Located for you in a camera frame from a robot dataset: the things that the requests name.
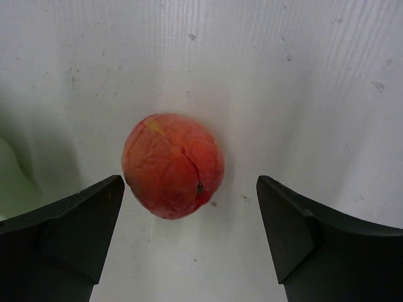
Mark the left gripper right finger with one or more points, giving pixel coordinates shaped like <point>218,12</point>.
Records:
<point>321,254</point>

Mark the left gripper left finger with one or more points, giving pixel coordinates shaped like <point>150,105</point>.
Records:
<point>57,252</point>

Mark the red fake peach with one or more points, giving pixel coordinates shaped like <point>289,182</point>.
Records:
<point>172,164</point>

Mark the green scalloped fruit bowl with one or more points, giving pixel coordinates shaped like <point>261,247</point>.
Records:
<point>18,194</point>

